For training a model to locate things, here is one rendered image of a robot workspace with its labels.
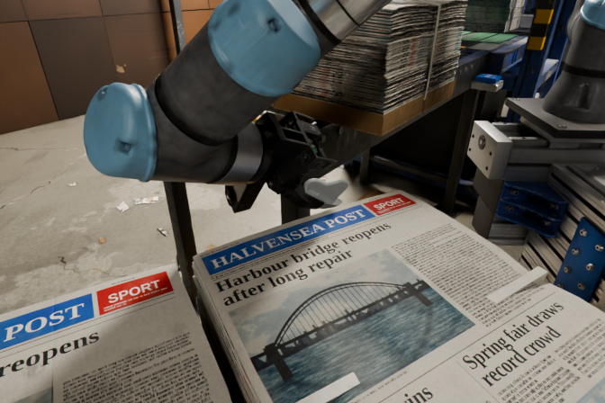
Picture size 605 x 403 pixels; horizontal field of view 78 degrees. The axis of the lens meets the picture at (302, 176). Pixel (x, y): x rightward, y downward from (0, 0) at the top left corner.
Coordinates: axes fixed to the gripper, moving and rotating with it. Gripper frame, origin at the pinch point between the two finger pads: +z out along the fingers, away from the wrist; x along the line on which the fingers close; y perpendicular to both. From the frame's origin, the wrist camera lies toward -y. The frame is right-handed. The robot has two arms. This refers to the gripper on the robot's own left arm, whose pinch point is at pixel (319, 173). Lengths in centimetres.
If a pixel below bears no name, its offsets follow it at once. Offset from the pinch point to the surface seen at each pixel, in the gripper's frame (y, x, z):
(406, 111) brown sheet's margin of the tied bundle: 12.5, 9.0, 24.7
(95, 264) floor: -130, 39, 36
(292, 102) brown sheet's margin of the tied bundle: -5.5, 23.5, 16.2
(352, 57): 11.9, 18.8, 10.7
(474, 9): 54, 100, 191
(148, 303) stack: -5.3, -12.0, -30.6
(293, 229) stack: 1.9, -9.8, -16.4
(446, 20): 28.9, 23.6, 32.2
